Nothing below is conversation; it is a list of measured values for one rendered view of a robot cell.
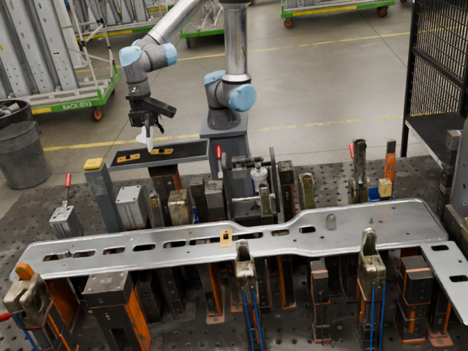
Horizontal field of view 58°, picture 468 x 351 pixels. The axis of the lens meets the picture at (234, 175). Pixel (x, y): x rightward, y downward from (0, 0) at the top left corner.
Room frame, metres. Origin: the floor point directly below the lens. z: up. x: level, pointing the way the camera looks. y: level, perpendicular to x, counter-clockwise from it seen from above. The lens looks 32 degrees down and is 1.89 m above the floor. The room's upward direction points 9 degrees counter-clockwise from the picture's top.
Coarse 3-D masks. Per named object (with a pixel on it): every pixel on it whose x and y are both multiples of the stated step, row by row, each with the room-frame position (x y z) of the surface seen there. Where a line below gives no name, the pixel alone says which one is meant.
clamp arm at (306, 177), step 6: (306, 174) 1.21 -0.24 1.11; (306, 180) 1.20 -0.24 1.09; (312, 180) 1.20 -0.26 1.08; (306, 186) 1.19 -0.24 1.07; (312, 186) 1.20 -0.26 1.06; (306, 192) 1.19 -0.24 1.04; (312, 192) 1.19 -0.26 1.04; (306, 198) 1.19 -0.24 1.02; (312, 198) 1.19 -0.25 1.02; (306, 204) 1.19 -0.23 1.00; (312, 204) 1.18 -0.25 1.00
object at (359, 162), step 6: (360, 138) 1.21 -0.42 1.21; (354, 144) 1.19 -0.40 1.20; (360, 144) 1.17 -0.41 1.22; (354, 150) 1.19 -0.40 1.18; (360, 150) 1.16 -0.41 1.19; (354, 156) 1.19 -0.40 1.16; (360, 156) 1.19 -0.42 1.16; (354, 162) 1.19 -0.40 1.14; (360, 162) 1.19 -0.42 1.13; (354, 168) 1.18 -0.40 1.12; (360, 168) 1.19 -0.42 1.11; (354, 174) 1.18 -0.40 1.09; (360, 174) 1.18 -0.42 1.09
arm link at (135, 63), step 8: (128, 48) 1.45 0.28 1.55; (136, 48) 1.43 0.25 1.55; (120, 56) 1.42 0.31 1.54; (128, 56) 1.41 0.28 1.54; (136, 56) 1.41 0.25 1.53; (144, 56) 1.44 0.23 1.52; (120, 64) 1.43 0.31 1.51; (128, 64) 1.40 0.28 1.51; (136, 64) 1.41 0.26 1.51; (144, 64) 1.42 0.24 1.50; (128, 72) 1.41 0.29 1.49; (136, 72) 1.41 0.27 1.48; (144, 72) 1.43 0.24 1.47; (128, 80) 1.41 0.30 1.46; (136, 80) 1.41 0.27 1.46; (144, 80) 1.42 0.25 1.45
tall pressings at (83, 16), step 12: (72, 0) 8.70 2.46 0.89; (84, 0) 9.17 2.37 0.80; (120, 0) 8.86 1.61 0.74; (132, 0) 8.83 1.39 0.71; (84, 12) 9.08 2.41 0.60; (96, 12) 8.83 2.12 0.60; (108, 12) 8.80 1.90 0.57; (132, 12) 9.06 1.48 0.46; (144, 12) 8.78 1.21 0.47; (72, 24) 8.70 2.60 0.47; (96, 24) 8.59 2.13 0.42; (108, 24) 8.80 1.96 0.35
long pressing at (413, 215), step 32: (192, 224) 1.17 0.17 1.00; (224, 224) 1.15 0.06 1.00; (288, 224) 1.09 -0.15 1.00; (320, 224) 1.07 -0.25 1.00; (352, 224) 1.04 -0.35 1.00; (384, 224) 1.02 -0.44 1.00; (416, 224) 1.00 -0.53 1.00; (32, 256) 1.14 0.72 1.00; (96, 256) 1.08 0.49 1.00; (128, 256) 1.06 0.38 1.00; (160, 256) 1.04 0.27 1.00; (192, 256) 1.01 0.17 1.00; (224, 256) 0.99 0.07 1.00; (256, 256) 0.97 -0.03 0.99; (320, 256) 0.93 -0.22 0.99
